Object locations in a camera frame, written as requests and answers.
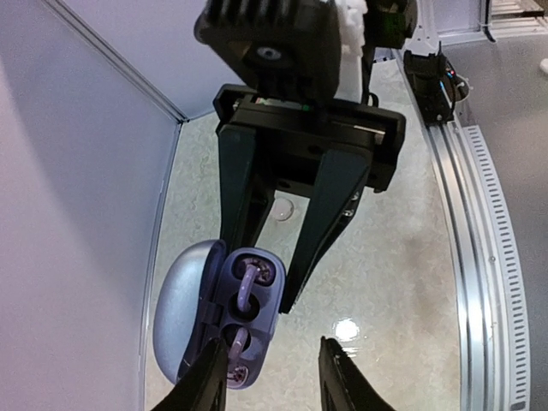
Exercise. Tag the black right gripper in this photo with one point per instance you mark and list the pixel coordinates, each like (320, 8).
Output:
(274, 144)

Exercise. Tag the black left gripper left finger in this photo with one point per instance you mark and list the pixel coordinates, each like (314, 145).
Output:
(203, 387)

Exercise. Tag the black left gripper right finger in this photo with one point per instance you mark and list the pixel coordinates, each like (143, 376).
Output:
(342, 386)

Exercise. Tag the blue-grey earbud charging case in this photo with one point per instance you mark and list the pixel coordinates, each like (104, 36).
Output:
(197, 303)

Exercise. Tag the pink white earbud charging case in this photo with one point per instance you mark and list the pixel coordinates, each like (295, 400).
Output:
(282, 209)

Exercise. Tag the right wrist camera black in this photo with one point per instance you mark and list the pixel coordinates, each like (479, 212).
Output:
(308, 52)

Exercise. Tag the aluminium front rail base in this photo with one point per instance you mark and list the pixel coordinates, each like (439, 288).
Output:
(492, 321)

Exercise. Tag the aluminium corner post left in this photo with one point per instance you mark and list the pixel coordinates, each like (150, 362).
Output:
(61, 10)

